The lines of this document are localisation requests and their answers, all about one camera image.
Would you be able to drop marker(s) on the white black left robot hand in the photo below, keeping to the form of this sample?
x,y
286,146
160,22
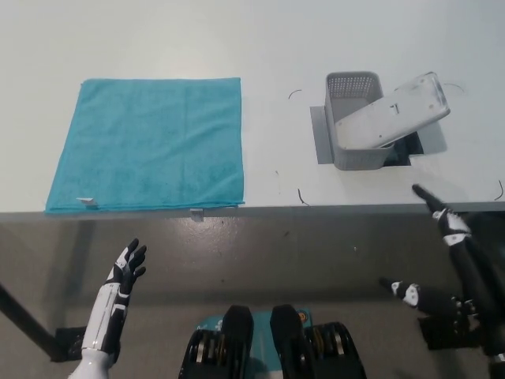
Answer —
x,y
118,292

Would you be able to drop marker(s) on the teal microfibre cloth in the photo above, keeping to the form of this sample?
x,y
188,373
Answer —
x,y
150,142

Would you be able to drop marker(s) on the black table leg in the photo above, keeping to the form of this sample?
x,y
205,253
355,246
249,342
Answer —
x,y
27,316

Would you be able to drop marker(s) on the grey calculator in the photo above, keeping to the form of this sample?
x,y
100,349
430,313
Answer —
x,y
394,114

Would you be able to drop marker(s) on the small grey perforated basket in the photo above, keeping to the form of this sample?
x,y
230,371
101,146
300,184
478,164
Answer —
x,y
347,85

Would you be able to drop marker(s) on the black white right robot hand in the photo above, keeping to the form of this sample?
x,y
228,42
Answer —
x,y
469,272

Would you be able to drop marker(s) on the black floor foot plate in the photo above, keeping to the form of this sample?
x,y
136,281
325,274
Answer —
x,y
438,333
67,343

